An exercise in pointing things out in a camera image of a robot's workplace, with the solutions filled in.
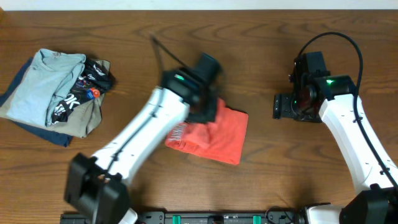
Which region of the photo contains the red t-shirt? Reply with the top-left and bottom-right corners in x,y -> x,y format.
165,98 -> 249,166

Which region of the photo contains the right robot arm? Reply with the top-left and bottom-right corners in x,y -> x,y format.
273,75 -> 397,223

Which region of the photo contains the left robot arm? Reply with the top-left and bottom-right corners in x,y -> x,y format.
64,68 -> 220,223

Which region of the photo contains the black printed folded shirt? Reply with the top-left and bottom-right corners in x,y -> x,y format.
51,59 -> 114,124

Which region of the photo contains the tan folded shirt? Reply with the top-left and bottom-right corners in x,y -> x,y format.
1,60 -> 110,138

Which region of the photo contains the navy folded shirt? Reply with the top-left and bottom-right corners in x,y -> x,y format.
1,57 -> 73,147

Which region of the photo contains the light blue folded shirt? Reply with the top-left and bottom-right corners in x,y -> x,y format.
6,49 -> 86,127

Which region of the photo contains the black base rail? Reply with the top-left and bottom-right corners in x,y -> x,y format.
59,208 -> 306,224

